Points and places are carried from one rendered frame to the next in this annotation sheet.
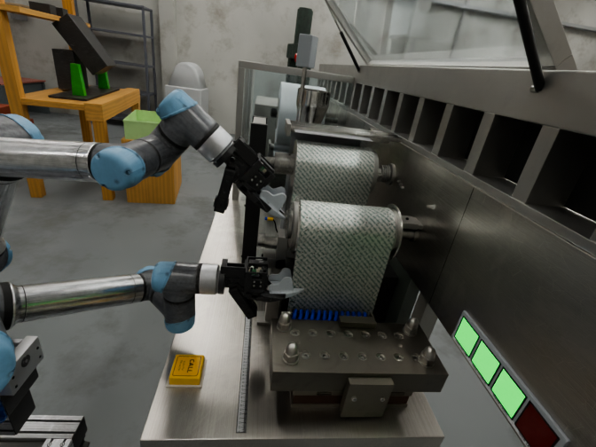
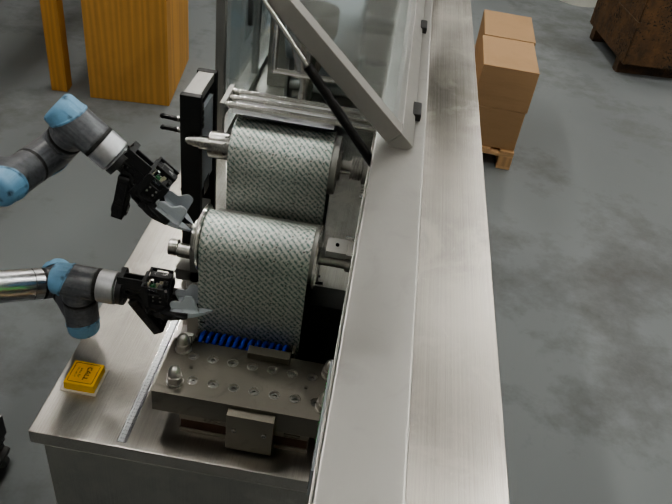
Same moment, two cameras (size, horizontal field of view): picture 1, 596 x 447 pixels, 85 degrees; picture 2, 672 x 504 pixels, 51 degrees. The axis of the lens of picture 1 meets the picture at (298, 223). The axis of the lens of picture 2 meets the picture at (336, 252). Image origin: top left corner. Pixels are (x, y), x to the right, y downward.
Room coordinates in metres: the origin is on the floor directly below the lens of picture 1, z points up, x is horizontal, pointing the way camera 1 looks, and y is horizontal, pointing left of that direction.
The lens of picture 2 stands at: (-0.40, -0.50, 2.21)
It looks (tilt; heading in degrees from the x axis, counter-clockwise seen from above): 38 degrees down; 11
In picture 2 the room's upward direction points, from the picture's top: 9 degrees clockwise
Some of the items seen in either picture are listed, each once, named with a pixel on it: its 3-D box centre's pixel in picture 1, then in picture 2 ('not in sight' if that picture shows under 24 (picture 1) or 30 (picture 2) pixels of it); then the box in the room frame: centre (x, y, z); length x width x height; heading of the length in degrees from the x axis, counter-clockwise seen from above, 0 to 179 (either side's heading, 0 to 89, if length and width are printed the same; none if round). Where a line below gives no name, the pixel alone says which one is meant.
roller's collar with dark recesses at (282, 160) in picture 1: (284, 163); (222, 145); (0.99, 0.07, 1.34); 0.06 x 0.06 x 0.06; 9
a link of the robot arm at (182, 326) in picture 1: (176, 306); (79, 309); (0.65, 0.28, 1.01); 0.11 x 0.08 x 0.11; 52
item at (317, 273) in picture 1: (336, 285); (250, 311); (0.70, -0.12, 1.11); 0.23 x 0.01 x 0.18; 99
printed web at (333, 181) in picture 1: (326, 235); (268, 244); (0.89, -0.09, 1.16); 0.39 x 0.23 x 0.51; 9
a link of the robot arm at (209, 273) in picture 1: (211, 278); (111, 286); (0.66, 0.19, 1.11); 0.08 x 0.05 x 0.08; 9
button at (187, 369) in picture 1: (187, 369); (84, 376); (0.55, 0.22, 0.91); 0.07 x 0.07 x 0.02; 9
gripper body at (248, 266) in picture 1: (244, 278); (146, 290); (0.66, 0.11, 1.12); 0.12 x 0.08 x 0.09; 99
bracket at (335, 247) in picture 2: (408, 221); (340, 248); (0.79, -0.29, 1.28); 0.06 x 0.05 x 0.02; 99
